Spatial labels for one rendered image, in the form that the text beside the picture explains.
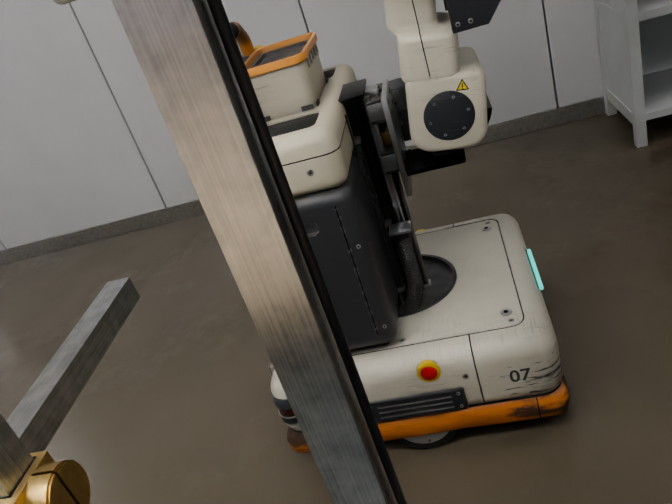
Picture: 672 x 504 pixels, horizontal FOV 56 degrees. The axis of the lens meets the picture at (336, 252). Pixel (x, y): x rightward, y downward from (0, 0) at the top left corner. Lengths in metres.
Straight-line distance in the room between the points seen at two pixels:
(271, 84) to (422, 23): 0.33
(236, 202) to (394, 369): 1.13
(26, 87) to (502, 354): 2.73
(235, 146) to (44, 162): 3.32
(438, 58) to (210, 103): 1.03
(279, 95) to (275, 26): 1.68
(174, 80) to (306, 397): 0.20
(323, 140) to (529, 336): 0.60
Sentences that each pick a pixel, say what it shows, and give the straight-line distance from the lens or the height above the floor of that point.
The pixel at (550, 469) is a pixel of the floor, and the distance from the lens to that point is 1.52.
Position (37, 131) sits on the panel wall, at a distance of 3.57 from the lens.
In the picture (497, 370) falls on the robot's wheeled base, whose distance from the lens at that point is 1.43.
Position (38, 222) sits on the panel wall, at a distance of 3.82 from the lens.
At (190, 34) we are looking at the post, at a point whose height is 1.12.
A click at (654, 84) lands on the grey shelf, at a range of 3.07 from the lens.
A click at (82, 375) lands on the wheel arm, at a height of 0.84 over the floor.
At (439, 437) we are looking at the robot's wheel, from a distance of 1.57.
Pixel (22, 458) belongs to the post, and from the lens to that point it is 0.55.
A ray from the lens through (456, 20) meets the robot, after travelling 1.29.
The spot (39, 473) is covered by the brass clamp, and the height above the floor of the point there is 0.87.
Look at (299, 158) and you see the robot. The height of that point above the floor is 0.77.
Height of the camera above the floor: 1.15
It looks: 27 degrees down
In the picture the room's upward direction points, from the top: 19 degrees counter-clockwise
